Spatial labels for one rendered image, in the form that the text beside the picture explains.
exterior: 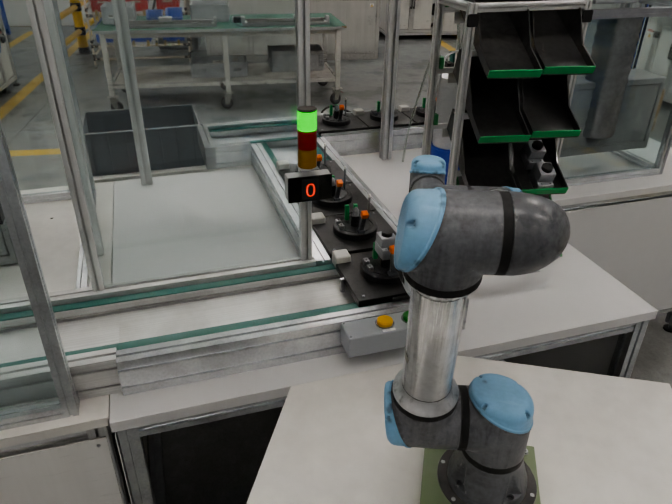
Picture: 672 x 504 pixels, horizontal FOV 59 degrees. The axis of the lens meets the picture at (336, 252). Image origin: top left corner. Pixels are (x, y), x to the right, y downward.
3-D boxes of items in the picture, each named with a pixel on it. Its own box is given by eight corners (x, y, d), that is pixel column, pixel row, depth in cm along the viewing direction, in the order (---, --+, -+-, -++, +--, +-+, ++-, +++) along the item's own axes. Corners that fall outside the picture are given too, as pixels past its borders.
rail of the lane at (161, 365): (464, 329, 162) (469, 296, 156) (123, 395, 138) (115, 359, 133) (455, 317, 166) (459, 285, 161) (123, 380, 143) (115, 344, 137)
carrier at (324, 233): (404, 248, 182) (407, 211, 176) (329, 259, 176) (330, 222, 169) (376, 215, 202) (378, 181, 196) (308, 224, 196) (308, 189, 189)
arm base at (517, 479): (523, 523, 108) (532, 487, 103) (440, 499, 112) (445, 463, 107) (528, 460, 120) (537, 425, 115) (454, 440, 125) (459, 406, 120)
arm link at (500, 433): (532, 472, 106) (546, 417, 99) (456, 467, 107) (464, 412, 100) (519, 422, 116) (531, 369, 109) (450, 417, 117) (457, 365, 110)
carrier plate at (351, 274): (441, 293, 161) (442, 286, 160) (358, 307, 155) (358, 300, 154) (406, 250, 181) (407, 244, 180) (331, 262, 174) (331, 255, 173)
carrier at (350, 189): (376, 214, 202) (377, 180, 196) (308, 223, 196) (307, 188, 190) (353, 187, 222) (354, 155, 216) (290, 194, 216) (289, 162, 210)
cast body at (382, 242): (397, 258, 162) (399, 236, 158) (382, 260, 161) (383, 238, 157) (386, 244, 169) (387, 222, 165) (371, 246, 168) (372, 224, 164)
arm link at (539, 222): (607, 198, 74) (518, 176, 122) (517, 195, 75) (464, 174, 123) (596, 288, 76) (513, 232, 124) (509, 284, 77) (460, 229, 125)
